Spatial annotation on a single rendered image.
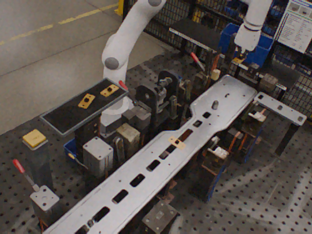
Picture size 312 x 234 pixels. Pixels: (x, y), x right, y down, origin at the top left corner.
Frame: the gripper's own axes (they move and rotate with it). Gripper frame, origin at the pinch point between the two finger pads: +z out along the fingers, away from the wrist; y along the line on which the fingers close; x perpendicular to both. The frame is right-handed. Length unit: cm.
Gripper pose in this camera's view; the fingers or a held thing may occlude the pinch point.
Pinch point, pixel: (241, 54)
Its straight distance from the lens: 161.3
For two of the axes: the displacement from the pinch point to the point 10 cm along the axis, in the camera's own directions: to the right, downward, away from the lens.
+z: -1.3, 7.1, 6.9
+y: 7.7, 5.1, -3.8
